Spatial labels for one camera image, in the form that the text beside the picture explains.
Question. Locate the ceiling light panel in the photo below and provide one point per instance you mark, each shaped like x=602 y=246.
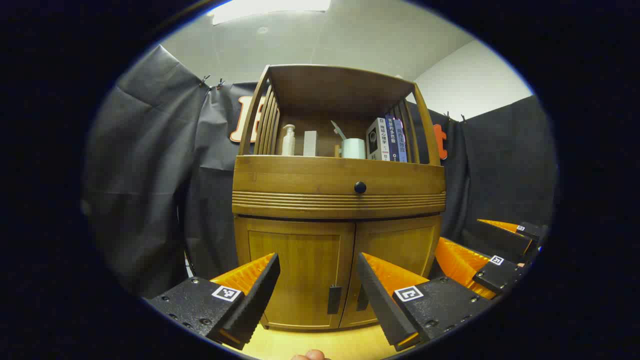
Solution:
x=270 y=9

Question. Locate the pale green cup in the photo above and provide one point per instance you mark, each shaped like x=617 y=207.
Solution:
x=354 y=149

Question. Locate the wooden double-door shoe cabinet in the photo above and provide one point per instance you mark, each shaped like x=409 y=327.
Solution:
x=325 y=90

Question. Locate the dark blue book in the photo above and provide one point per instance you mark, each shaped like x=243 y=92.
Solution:
x=392 y=140

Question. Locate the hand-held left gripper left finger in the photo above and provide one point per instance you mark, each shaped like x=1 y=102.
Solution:
x=260 y=295

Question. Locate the pale green stick in cup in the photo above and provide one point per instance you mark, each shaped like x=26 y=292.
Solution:
x=338 y=130

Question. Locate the white book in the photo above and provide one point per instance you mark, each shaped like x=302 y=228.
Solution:
x=376 y=141

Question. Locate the white pump bottle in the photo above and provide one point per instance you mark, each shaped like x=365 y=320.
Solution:
x=288 y=144

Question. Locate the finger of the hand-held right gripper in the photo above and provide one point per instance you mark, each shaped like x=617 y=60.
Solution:
x=502 y=240
x=497 y=277

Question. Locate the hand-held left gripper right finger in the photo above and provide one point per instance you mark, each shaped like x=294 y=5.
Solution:
x=377 y=300

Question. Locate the wooden shoe cabinet door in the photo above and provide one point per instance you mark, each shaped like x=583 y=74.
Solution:
x=405 y=245
x=295 y=260

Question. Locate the small white box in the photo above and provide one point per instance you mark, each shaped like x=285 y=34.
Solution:
x=310 y=145

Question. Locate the light purple book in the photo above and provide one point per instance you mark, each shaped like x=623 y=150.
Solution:
x=401 y=142

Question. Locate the black round drawer knob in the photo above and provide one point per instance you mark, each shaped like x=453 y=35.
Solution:
x=360 y=187

